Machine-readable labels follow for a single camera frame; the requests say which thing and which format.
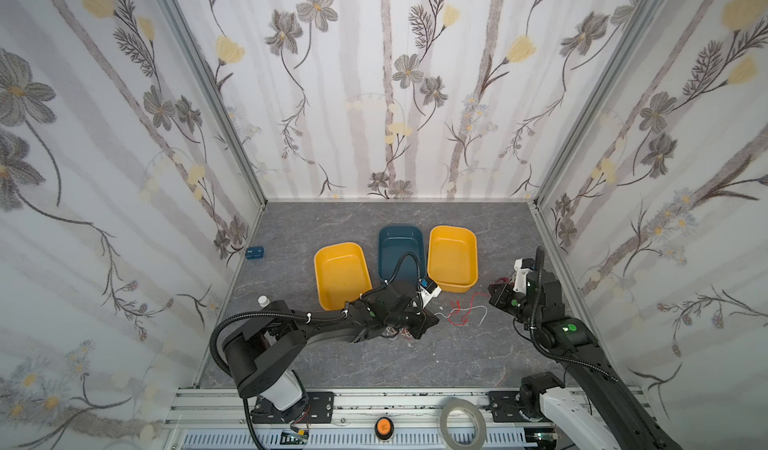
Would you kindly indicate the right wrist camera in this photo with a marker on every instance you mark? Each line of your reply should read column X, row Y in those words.
column 522, row 267

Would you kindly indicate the left yellow plastic bin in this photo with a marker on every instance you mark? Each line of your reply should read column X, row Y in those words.
column 341, row 275

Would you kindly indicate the teal plastic bin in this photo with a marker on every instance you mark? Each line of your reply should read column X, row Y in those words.
column 401, row 254

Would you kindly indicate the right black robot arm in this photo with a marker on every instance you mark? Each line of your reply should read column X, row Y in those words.
column 621, row 422

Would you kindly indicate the yellow plastic bin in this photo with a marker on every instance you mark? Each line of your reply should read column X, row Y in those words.
column 341, row 275
column 452, row 261

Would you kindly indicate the right yellow plastic bin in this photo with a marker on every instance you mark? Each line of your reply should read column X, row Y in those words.
column 452, row 261

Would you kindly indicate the orange emergency button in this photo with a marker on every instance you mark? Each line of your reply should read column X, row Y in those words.
column 384, row 428

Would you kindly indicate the roll of tape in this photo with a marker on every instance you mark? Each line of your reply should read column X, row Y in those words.
column 461, row 425

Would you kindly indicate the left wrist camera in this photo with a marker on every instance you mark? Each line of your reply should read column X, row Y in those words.
column 427, row 291

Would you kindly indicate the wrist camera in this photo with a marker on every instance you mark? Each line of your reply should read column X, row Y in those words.
column 427, row 291
column 522, row 267

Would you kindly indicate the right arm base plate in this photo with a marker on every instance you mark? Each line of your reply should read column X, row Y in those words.
column 510, row 405

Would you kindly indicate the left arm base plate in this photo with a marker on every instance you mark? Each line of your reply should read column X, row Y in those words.
column 315, row 408

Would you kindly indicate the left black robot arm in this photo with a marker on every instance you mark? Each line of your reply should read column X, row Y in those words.
column 257, row 348

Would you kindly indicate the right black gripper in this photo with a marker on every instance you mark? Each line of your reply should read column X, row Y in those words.
column 501, row 294

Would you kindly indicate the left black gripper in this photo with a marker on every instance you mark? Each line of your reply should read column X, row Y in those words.
column 411, row 316

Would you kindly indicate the small blue box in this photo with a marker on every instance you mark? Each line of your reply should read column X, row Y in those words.
column 254, row 253

